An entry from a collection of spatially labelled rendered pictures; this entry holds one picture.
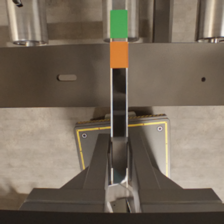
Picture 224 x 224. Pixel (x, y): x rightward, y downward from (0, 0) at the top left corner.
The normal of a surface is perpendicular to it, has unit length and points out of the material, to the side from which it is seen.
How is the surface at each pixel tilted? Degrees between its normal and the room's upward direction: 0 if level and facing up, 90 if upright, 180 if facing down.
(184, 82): 0
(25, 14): 25
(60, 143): 0
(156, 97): 0
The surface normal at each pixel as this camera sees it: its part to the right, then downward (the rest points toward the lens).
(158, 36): -0.03, 0.25
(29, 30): 0.49, 0.22
